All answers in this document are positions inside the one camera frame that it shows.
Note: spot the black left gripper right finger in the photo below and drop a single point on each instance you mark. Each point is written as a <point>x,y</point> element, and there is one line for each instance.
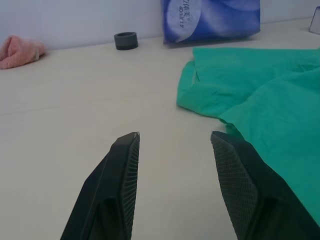
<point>252,195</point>

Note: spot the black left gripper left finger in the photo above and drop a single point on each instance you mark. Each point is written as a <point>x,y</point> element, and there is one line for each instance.
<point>105,195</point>

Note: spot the green garment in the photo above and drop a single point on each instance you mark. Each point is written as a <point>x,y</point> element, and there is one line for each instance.
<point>262,87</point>

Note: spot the dark grey tape roll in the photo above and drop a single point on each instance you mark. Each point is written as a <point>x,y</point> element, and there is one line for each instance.
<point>126,42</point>

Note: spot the pink fluffy cloth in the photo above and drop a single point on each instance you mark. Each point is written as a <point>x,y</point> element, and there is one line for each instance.
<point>20,50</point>

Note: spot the purple tissue paper pack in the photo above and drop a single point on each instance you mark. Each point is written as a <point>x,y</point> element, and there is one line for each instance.
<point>212,20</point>

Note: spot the purple tissue box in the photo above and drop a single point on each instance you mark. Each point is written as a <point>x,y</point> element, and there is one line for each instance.
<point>316,22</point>

